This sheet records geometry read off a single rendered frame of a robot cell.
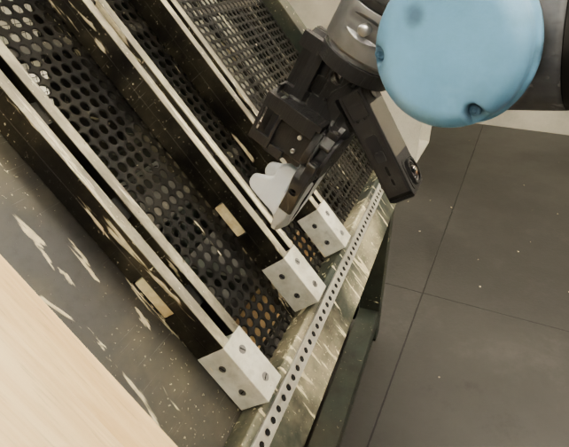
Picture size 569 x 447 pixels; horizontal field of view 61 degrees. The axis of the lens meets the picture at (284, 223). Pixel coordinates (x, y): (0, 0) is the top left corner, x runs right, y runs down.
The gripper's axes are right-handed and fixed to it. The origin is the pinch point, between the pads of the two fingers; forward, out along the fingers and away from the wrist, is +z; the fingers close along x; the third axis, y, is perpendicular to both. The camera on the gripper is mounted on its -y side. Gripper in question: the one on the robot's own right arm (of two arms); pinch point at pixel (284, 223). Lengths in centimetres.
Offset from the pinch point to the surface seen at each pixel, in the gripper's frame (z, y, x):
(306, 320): 41, -10, -31
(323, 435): 107, -40, -60
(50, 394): 32.5, 11.8, 16.5
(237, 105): 22, 33, -56
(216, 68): 18, 42, -57
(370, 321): 107, -37, -122
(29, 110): 15.0, 42.2, -4.2
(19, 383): 30.9, 15.1, 18.6
